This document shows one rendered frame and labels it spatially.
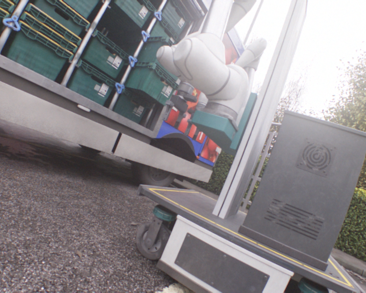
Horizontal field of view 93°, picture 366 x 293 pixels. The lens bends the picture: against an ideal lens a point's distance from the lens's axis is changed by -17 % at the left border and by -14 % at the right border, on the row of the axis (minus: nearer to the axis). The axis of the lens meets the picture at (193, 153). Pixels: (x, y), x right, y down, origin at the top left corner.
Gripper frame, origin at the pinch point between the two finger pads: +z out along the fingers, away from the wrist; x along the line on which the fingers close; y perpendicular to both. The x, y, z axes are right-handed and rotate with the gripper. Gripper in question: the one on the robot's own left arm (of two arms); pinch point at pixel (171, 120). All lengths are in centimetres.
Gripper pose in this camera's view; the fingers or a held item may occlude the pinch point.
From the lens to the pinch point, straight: 115.7
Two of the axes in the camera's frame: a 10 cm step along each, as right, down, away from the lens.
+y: -8.4, -3.3, 4.2
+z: -3.8, 9.2, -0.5
